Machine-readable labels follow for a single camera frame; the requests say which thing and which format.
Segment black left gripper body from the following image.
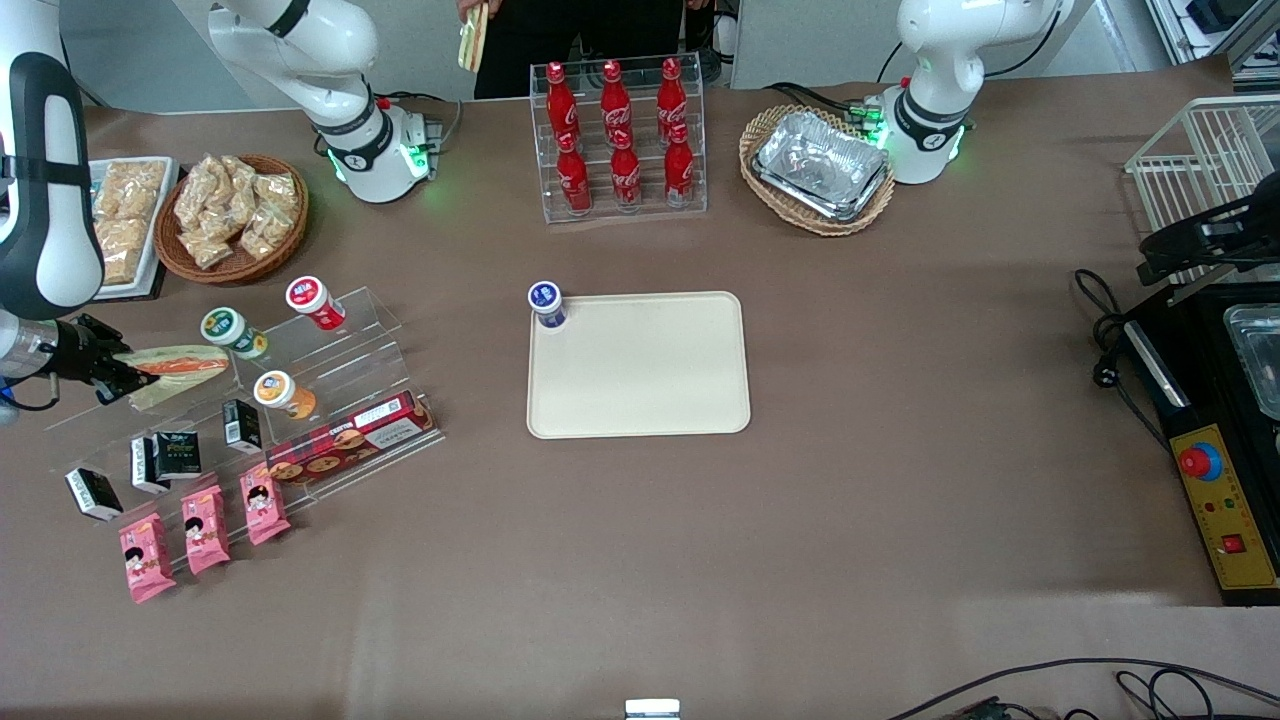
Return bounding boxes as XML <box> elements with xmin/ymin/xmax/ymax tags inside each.
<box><xmin>1195</xmin><ymin>193</ymin><xmax>1280</xmax><ymax>269</ymax></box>

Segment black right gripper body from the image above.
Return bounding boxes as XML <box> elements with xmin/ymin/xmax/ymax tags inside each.
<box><xmin>48</xmin><ymin>313</ymin><xmax>125</xmax><ymax>389</ymax></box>

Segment triangle sandwich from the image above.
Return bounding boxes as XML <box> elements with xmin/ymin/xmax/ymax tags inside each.
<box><xmin>114</xmin><ymin>344</ymin><xmax>230</xmax><ymax>412</ymax></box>

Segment cream plastic tray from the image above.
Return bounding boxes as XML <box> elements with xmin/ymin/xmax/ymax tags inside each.
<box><xmin>526</xmin><ymin>291</ymin><xmax>752</xmax><ymax>440</ymax></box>

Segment black sealing machine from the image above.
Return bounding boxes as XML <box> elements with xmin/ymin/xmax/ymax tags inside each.
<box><xmin>1122</xmin><ymin>283</ymin><xmax>1280</xmax><ymax>608</ymax></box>

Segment small black drink carton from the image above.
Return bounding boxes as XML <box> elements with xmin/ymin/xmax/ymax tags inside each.
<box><xmin>65</xmin><ymin>468</ymin><xmax>125</xmax><ymax>523</ymax></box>
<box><xmin>221</xmin><ymin>399</ymin><xmax>264</xmax><ymax>454</ymax></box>
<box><xmin>129</xmin><ymin>437</ymin><xmax>170</xmax><ymax>496</ymax></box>

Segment black green drink carton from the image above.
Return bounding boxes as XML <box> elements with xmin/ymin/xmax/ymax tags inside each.
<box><xmin>155</xmin><ymin>431</ymin><xmax>204</xmax><ymax>480</ymax></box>

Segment green lid yogurt cup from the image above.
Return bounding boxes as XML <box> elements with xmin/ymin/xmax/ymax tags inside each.
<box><xmin>199</xmin><ymin>307</ymin><xmax>269</xmax><ymax>361</ymax></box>

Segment metal pan in machine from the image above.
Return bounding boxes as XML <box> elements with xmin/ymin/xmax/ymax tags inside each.
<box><xmin>1223</xmin><ymin>304</ymin><xmax>1280</xmax><ymax>422</ymax></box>

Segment white rectangular snack dish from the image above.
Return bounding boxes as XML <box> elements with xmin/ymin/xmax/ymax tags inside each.
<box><xmin>88</xmin><ymin>157</ymin><xmax>180</xmax><ymax>300</ymax></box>

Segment brown wicker snack basket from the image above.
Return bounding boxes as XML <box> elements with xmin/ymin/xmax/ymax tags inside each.
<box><xmin>154</xmin><ymin>154</ymin><xmax>311</xmax><ymax>286</ymax></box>

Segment clear bag of crackers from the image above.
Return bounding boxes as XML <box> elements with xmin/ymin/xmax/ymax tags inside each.
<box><xmin>180</xmin><ymin>226</ymin><xmax>237</xmax><ymax>271</ymax></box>
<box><xmin>238</xmin><ymin>205</ymin><xmax>297</xmax><ymax>261</ymax></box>
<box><xmin>215</xmin><ymin>155</ymin><xmax>261</xmax><ymax>226</ymax></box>
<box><xmin>253</xmin><ymin>172</ymin><xmax>304</xmax><ymax>216</ymax></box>
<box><xmin>174</xmin><ymin>160</ymin><xmax>223</xmax><ymax>231</ymax></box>

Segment orange lid yogurt cup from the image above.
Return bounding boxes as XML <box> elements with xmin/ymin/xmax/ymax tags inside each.
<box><xmin>253</xmin><ymin>370</ymin><xmax>319</xmax><ymax>422</ymax></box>

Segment pink snack pack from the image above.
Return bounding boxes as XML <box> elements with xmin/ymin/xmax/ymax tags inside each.
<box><xmin>119</xmin><ymin>513</ymin><xmax>177</xmax><ymax>604</ymax></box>
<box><xmin>239</xmin><ymin>464</ymin><xmax>292</xmax><ymax>547</ymax></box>
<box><xmin>180</xmin><ymin>485</ymin><xmax>232</xmax><ymax>576</ymax></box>

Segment red lid yogurt cup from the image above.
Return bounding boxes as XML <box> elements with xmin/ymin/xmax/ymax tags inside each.
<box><xmin>285</xmin><ymin>276</ymin><xmax>348</xmax><ymax>332</ymax></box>

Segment red emergency stop button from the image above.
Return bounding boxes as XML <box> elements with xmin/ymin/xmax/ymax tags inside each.
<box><xmin>1177</xmin><ymin>441</ymin><xmax>1224</xmax><ymax>482</ymax></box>

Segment red cookie box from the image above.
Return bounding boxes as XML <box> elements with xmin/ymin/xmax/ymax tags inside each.
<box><xmin>264</xmin><ymin>391</ymin><xmax>439</xmax><ymax>487</ymax></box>

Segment clear acrylic stepped shelf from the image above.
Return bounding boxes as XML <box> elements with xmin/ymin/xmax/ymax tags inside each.
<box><xmin>44</xmin><ymin>286</ymin><xmax>447</xmax><ymax>577</ymax></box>

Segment stacked aluminium foil containers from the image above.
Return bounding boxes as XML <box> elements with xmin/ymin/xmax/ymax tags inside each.
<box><xmin>751</xmin><ymin>110</ymin><xmax>892</xmax><ymax>223</ymax></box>

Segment light wicker basket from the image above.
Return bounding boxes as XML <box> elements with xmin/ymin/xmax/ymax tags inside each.
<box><xmin>739</xmin><ymin>104</ymin><xmax>898</xmax><ymax>238</ymax></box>

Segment blue lid yogurt cup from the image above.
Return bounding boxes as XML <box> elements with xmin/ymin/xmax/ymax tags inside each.
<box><xmin>527</xmin><ymin>281</ymin><xmax>569</xmax><ymax>332</ymax></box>

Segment red cola bottle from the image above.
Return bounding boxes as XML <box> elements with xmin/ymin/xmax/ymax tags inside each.
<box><xmin>599</xmin><ymin>60</ymin><xmax>633</xmax><ymax>141</ymax></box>
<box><xmin>663</xmin><ymin>122</ymin><xmax>696</xmax><ymax>207</ymax></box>
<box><xmin>656</xmin><ymin>57</ymin><xmax>689</xmax><ymax>136</ymax></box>
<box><xmin>556</xmin><ymin>132</ymin><xmax>593</xmax><ymax>216</ymax></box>
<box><xmin>610</xmin><ymin>128</ymin><xmax>643</xmax><ymax>211</ymax></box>
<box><xmin>545</xmin><ymin>62</ymin><xmax>581</xmax><ymax>146</ymax></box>

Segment clear acrylic bottle rack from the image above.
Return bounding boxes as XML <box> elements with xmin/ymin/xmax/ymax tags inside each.
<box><xmin>529</xmin><ymin>53</ymin><xmax>709</xmax><ymax>225</ymax></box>

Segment person in black clothes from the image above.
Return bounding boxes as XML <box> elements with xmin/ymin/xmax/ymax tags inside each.
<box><xmin>473</xmin><ymin>0</ymin><xmax>723</xmax><ymax>101</ymax></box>

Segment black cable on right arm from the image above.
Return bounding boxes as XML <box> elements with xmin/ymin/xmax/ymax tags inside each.
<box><xmin>0</xmin><ymin>372</ymin><xmax>63</xmax><ymax>413</ymax></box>

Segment white wire basket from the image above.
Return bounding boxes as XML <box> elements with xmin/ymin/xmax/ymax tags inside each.
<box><xmin>1124</xmin><ymin>94</ymin><xmax>1280</xmax><ymax>289</ymax></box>

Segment black power cable with plug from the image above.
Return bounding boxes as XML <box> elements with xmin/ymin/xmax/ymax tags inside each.
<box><xmin>1073</xmin><ymin>267</ymin><xmax>1173</xmax><ymax>446</ymax></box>

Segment black cables at table edge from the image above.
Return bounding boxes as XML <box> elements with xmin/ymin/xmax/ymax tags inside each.
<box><xmin>885</xmin><ymin>656</ymin><xmax>1280</xmax><ymax>720</ymax></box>

